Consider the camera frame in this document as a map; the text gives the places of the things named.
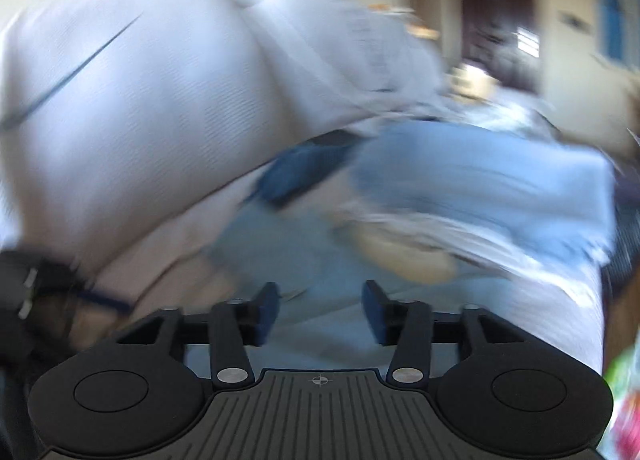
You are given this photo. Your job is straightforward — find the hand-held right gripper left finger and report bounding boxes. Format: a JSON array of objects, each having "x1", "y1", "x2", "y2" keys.
[{"x1": 116, "y1": 281, "x2": 280, "y2": 389}]

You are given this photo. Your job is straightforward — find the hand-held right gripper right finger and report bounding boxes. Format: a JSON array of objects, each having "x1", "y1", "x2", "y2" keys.
[{"x1": 362, "y1": 280, "x2": 526, "y2": 387}]

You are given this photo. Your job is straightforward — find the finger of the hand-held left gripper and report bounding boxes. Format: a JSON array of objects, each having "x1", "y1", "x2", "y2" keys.
[{"x1": 75, "y1": 289, "x2": 136, "y2": 316}]

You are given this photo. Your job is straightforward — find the light blue fleece garment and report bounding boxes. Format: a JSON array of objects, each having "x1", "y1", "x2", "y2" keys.
[{"x1": 207, "y1": 200, "x2": 608, "y2": 381}]

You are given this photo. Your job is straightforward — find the light blue sweatpants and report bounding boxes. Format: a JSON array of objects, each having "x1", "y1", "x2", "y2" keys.
[{"x1": 347, "y1": 120, "x2": 618, "y2": 271}]

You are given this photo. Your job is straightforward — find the dark blue garment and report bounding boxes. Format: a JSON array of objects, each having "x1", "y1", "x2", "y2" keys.
[{"x1": 254, "y1": 132, "x2": 373, "y2": 207}]

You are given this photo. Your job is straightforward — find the cream and black toy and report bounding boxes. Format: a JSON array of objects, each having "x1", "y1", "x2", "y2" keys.
[{"x1": 447, "y1": 64, "x2": 498, "y2": 98}]

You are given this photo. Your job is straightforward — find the plastic trash bag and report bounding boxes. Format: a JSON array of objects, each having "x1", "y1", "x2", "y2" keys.
[{"x1": 600, "y1": 345, "x2": 640, "y2": 460}]

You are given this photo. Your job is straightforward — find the dark electric heater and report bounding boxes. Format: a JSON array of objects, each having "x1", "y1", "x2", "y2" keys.
[{"x1": 607, "y1": 165, "x2": 640, "y2": 291}]

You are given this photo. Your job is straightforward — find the patterned white pillow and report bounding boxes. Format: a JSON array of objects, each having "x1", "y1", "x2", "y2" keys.
[{"x1": 222, "y1": 0, "x2": 448, "y2": 113}]

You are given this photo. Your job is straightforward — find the dark wooden door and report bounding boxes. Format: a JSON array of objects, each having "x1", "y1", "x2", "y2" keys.
[{"x1": 457, "y1": 0, "x2": 548, "y2": 91}]

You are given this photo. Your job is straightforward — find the window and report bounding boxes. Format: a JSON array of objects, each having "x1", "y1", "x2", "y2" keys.
[{"x1": 587, "y1": 0, "x2": 640, "y2": 73}]

